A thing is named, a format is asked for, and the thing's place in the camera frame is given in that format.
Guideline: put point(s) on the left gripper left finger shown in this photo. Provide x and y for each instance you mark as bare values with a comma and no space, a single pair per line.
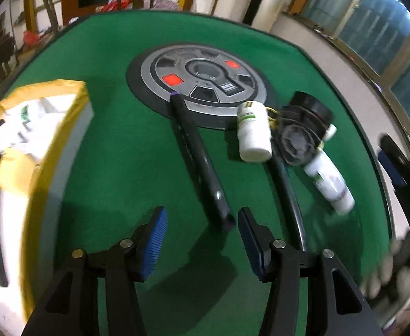
69,306

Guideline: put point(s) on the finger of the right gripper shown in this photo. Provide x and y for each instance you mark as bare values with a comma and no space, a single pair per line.
397,167

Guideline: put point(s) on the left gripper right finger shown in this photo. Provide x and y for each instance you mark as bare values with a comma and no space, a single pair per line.
335,304

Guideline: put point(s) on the white bottle green label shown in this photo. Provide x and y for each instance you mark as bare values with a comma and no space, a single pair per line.
330,183

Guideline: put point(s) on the long black marker pen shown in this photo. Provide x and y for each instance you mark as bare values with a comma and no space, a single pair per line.
287,200

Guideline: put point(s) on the small white pill bottle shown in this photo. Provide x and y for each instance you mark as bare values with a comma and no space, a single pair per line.
253,132

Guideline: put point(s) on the black marker purple cap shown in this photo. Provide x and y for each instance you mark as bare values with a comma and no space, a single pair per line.
217,206

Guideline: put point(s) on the white bottle yellow cap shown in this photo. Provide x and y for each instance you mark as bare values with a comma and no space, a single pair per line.
30,127

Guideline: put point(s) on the gold-rimmed storage box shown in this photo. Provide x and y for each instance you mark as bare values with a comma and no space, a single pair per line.
28,225

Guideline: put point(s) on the round grey control panel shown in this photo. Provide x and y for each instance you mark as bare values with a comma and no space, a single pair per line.
213,82

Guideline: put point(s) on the red plastic bag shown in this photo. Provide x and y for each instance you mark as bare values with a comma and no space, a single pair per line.
113,6

